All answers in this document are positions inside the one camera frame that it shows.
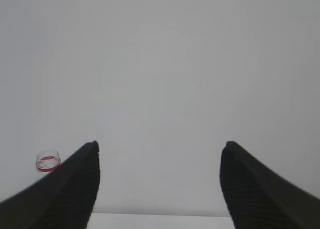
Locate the clear plastic water bottle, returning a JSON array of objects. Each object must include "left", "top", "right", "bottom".
[{"left": 35, "top": 149, "right": 61, "bottom": 173}]

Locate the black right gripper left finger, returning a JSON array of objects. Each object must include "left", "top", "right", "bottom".
[{"left": 0, "top": 141, "right": 100, "bottom": 229}]

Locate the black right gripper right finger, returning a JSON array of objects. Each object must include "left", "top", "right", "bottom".
[{"left": 219, "top": 141, "right": 320, "bottom": 229}]

